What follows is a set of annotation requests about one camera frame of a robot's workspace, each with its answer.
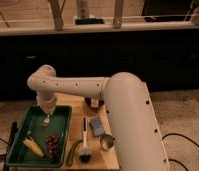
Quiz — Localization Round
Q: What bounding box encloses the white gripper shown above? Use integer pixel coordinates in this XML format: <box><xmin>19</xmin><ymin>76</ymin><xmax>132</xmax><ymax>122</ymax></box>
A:
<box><xmin>39</xmin><ymin>100</ymin><xmax>56</xmax><ymax>115</ymax></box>

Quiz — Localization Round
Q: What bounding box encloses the silver fork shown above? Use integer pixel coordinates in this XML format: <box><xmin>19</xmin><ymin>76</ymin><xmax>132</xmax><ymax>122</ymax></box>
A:
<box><xmin>42</xmin><ymin>115</ymin><xmax>50</xmax><ymax>127</ymax></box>

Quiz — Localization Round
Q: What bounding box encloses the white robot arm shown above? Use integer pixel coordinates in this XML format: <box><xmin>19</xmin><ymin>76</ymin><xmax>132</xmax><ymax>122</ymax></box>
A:
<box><xmin>27</xmin><ymin>65</ymin><xmax>170</xmax><ymax>171</ymax></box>

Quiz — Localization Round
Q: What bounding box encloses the green plastic tray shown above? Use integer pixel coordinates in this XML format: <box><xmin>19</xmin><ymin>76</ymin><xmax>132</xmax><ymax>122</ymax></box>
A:
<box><xmin>6</xmin><ymin>105</ymin><xmax>72</xmax><ymax>168</ymax></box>

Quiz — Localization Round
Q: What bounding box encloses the black stand left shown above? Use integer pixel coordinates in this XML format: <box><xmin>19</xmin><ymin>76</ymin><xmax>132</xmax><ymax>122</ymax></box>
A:
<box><xmin>2</xmin><ymin>121</ymin><xmax>18</xmax><ymax>171</ymax></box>

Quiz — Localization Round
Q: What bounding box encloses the yellow corn cob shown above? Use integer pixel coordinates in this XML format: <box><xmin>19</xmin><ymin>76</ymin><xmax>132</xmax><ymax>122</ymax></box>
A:
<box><xmin>23</xmin><ymin>139</ymin><xmax>45</xmax><ymax>157</ymax></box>

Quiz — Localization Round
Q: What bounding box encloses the dark red grapes bunch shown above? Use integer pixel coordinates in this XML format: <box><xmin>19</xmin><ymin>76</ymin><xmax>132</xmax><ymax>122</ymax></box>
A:
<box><xmin>46</xmin><ymin>135</ymin><xmax>59</xmax><ymax>161</ymax></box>

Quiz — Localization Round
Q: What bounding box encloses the blue sponge block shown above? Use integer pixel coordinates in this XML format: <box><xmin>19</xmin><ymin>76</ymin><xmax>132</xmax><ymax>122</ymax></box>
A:
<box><xmin>90</xmin><ymin>117</ymin><xmax>106</xmax><ymax>137</ymax></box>

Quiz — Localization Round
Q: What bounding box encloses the green cucumber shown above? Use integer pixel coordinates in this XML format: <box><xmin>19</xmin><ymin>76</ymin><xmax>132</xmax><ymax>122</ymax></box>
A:
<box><xmin>66</xmin><ymin>139</ymin><xmax>82</xmax><ymax>167</ymax></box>

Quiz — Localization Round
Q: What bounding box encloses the wooden board table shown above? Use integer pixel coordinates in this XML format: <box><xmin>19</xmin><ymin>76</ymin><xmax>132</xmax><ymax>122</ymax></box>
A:
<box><xmin>37</xmin><ymin>80</ymin><xmax>171</xmax><ymax>171</ymax></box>

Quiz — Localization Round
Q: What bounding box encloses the silver metal cup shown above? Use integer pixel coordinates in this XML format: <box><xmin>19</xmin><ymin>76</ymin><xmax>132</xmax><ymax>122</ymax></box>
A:
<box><xmin>100</xmin><ymin>134</ymin><xmax>114</xmax><ymax>151</ymax></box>

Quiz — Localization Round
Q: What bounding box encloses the black cable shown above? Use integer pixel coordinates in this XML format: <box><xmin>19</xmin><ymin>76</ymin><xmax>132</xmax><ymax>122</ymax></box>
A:
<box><xmin>161</xmin><ymin>132</ymin><xmax>199</xmax><ymax>171</ymax></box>

